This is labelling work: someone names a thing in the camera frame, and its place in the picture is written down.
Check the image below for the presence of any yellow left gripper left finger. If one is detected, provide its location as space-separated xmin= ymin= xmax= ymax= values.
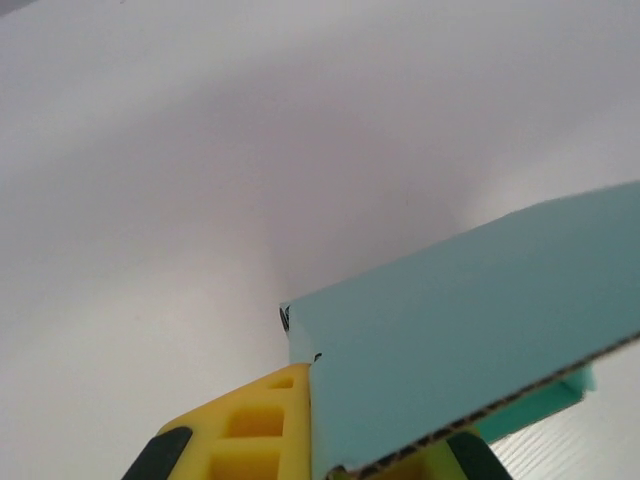
xmin=121 ymin=363 xmax=316 ymax=480

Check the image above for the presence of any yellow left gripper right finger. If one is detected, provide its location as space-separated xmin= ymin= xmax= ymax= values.
xmin=344 ymin=430 xmax=506 ymax=480

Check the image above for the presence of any teal corrugated paper box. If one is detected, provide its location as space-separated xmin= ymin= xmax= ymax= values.
xmin=277 ymin=180 xmax=640 ymax=480

